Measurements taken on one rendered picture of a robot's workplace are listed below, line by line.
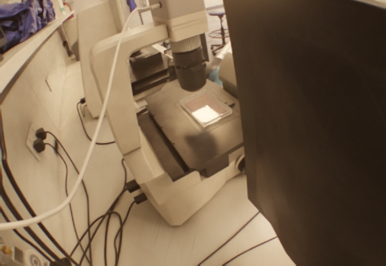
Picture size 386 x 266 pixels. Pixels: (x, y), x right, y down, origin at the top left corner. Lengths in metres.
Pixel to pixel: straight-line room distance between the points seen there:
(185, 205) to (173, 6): 0.46
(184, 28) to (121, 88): 0.16
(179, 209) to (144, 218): 0.12
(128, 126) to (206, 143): 0.17
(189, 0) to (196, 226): 0.52
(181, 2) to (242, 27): 0.23
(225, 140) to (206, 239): 0.26
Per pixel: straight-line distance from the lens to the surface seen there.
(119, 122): 0.44
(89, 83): 1.02
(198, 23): 0.42
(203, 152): 0.45
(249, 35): 0.17
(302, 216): 0.19
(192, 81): 0.47
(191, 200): 0.57
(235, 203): 0.61
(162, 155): 0.50
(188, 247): 0.57
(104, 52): 0.38
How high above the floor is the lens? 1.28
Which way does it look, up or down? 39 degrees down
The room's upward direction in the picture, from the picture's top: 13 degrees counter-clockwise
